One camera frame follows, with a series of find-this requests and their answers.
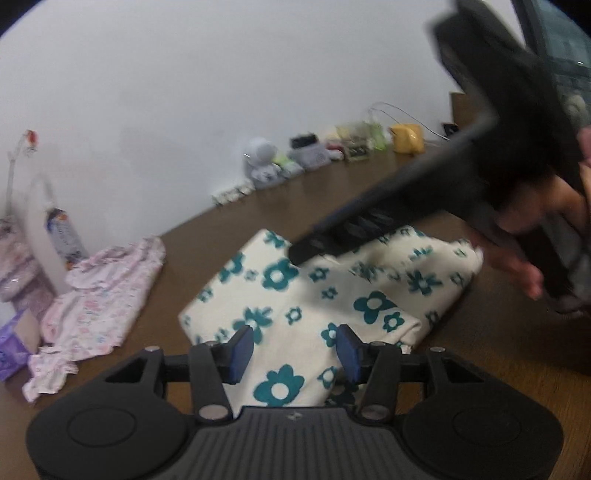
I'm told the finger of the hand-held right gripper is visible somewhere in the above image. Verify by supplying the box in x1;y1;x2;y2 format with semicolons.
288;182;416;267

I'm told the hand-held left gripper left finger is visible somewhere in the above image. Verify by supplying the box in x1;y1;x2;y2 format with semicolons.
104;324;256;422

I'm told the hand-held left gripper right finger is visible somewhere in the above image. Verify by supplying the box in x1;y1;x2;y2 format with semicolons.
335;324;485;421

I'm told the cream dress with green flowers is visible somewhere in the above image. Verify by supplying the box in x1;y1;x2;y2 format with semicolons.
178;225;485;409

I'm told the person's right hand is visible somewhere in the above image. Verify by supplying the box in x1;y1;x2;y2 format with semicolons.
471;127;591;301

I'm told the clear glass cup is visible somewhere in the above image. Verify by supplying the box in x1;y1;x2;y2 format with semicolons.
337;122;372;162

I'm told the green spray bottle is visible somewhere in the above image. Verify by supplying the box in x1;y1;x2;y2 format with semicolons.
367;121;389;151

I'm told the yellow mug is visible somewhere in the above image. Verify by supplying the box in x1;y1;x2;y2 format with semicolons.
390;124;426;154

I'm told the white robot figurine speaker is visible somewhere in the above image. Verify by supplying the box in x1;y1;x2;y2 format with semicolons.
242;136;280;190

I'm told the white power strip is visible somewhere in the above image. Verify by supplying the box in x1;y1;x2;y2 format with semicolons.
211;180;256;206

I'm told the pink floral garment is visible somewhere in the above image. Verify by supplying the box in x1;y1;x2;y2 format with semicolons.
22;236;167;402

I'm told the tea bottle with white label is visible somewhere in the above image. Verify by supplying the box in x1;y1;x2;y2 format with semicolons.
28;175;88;271

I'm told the purple tissue pack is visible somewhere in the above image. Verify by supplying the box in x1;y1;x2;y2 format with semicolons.
0;307;42;383

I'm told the pink purple textured vase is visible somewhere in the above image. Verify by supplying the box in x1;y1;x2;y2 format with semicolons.
0;222;58;319

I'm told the bare twig with red bud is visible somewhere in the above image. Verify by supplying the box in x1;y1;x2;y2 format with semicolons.
4;130;40;217

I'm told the white charging cable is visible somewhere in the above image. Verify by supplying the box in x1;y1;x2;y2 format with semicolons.
367;102;446;141

